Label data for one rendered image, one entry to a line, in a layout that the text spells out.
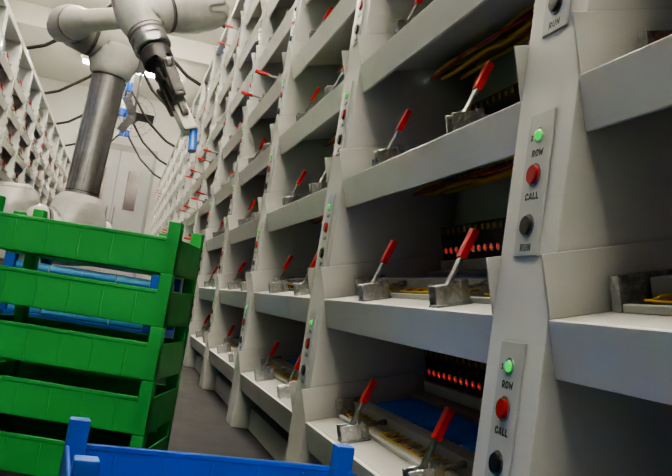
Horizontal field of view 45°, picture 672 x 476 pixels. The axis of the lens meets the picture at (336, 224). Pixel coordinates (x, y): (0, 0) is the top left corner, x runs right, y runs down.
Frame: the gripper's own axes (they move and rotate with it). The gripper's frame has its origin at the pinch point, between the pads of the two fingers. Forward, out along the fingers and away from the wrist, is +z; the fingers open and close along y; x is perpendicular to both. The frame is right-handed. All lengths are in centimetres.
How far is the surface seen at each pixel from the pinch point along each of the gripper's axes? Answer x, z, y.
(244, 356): 0, 50, -28
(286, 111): 26.5, 1.5, -3.2
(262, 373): -3, 59, -12
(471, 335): -18, 86, 91
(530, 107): -11, 72, 106
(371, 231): 4, 57, 46
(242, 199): 35, -12, -73
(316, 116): 15.1, 23.0, 27.9
